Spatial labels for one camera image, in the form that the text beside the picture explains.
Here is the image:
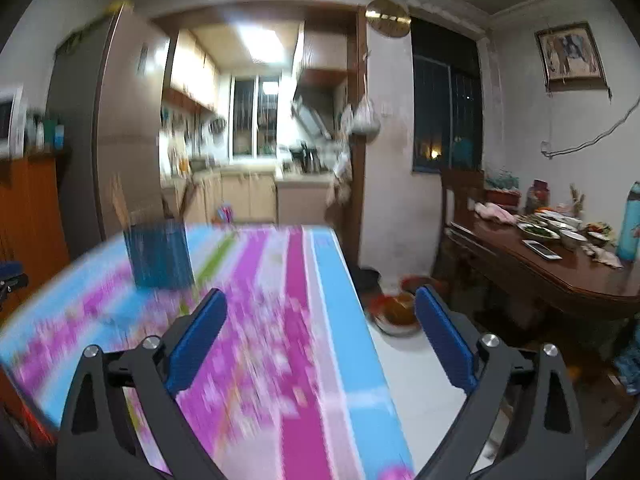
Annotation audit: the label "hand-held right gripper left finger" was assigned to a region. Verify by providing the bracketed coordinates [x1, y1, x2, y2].
[55, 287, 229, 480]

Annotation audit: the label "barred kitchen window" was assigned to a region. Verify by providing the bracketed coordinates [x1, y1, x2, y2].
[229, 74, 282, 159]

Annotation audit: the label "steel kettle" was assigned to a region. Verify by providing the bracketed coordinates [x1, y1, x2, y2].
[300, 145, 322, 174]

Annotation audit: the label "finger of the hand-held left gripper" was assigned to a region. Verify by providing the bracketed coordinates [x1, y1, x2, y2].
[0, 260, 29, 306]

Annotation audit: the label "white wall cable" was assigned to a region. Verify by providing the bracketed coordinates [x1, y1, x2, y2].
[541, 104, 640, 159]

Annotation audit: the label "framed wall picture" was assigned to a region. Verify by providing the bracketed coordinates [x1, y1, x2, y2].
[534, 21, 609, 94]

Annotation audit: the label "red jar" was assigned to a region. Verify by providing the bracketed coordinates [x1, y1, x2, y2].
[524, 179, 549, 211]

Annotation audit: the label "golden wall clock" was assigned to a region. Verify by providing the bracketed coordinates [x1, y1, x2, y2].
[364, 0, 412, 39]

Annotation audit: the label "wooden chair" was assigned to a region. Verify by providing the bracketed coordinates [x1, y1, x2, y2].
[439, 167, 487, 263]

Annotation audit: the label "steel range hood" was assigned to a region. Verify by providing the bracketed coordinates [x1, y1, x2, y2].
[291, 97, 334, 144]

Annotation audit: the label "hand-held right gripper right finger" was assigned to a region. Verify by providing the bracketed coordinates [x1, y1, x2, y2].
[415, 284, 587, 480]

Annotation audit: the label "white microwave oven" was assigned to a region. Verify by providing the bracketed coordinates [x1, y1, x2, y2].
[0, 86, 27, 159]

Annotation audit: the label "kitchen counter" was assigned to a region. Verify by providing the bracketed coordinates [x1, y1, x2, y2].
[274, 172, 334, 227]

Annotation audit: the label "grey refrigerator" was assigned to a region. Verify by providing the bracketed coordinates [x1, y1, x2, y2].
[47, 4, 172, 242]

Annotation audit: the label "white smartphone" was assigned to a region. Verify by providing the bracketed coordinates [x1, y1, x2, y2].
[522, 238, 564, 261]

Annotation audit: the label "upper kitchen cabinets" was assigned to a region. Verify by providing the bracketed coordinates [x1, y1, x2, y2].
[169, 29, 222, 112]

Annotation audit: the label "hanging bags on door frame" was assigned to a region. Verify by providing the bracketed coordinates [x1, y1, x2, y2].
[327, 144, 354, 207]

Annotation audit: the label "hanging white plastic bag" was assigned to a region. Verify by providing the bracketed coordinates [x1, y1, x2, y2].
[351, 94, 382, 137]

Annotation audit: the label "pink cloth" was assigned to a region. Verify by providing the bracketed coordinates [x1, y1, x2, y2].
[473, 202, 517, 224]

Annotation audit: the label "orange wooden cabinet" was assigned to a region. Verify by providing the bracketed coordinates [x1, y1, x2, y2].
[0, 151, 72, 323]

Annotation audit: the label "dark room window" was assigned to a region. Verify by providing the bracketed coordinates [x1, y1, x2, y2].
[410, 16, 484, 174]

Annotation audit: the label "dish of green vegetables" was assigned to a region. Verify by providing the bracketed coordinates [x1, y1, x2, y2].
[517, 220, 561, 241]

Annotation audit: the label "floral striped tablecloth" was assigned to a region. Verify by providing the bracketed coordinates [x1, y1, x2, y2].
[0, 224, 417, 480]

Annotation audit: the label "dark floor pot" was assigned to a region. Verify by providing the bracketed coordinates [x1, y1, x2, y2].
[357, 267, 382, 292]

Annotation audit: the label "ceiling light panel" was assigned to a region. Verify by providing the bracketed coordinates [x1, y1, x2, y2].
[239, 26, 282, 64]

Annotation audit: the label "white bowl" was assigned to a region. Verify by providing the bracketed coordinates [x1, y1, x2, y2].
[559, 230, 589, 252]

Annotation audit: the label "dark wooden dining table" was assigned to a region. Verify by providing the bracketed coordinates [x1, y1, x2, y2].
[444, 209, 640, 322]

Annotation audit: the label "teal perforated utensil holder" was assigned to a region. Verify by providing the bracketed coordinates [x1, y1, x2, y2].
[122, 221, 197, 292]

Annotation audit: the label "floor basin with food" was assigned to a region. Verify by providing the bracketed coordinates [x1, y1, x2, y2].
[369, 292, 424, 337]

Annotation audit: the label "teal thermos bottle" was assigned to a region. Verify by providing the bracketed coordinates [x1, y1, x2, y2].
[615, 181, 640, 262]

